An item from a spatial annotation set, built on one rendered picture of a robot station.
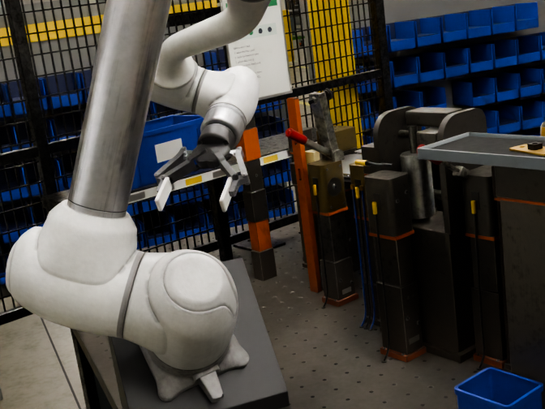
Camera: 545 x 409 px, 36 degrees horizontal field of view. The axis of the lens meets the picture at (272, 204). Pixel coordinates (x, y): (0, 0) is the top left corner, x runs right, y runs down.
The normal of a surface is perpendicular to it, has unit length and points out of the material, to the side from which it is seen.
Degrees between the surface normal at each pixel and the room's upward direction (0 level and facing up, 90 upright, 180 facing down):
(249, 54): 90
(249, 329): 47
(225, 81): 37
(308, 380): 0
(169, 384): 59
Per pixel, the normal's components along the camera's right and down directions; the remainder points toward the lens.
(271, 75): 0.62, 0.11
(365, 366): -0.13, -0.96
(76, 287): 0.04, 0.00
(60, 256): -0.16, 0.06
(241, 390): 0.15, -0.51
